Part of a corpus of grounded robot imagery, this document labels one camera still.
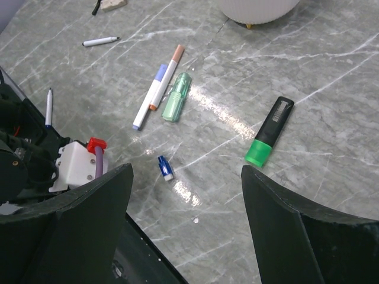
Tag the peach cap white marker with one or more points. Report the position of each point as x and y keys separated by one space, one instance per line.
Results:
x=166 y=77

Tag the white blue tip pen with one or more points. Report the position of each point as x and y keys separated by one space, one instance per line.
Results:
x=49 y=109

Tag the green black highlighter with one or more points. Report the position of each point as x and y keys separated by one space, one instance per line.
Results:
x=269 y=132

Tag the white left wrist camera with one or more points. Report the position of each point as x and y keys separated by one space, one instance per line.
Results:
x=79 y=164

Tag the black base bar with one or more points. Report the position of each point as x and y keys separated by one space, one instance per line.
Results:
x=138 y=260

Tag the blue cap white marker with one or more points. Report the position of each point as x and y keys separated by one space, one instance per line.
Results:
x=137 y=123

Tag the mint green correction tape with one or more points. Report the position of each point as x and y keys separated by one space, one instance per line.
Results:
x=177 y=97

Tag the beige eraser block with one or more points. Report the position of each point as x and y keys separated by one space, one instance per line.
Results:
x=109 y=5

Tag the white black tip pen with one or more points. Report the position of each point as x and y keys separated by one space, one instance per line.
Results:
x=100 y=41

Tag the white round desk organizer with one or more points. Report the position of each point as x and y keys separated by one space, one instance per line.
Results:
x=253 y=12

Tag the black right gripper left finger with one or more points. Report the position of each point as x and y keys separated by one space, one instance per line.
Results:
x=70 y=238

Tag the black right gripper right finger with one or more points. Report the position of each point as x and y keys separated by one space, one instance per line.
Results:
x=297 y=240

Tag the small blue eraser cap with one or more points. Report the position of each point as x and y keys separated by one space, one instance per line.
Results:
x=165 y=169

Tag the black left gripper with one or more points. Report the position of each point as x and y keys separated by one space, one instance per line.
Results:
x=29 y=150

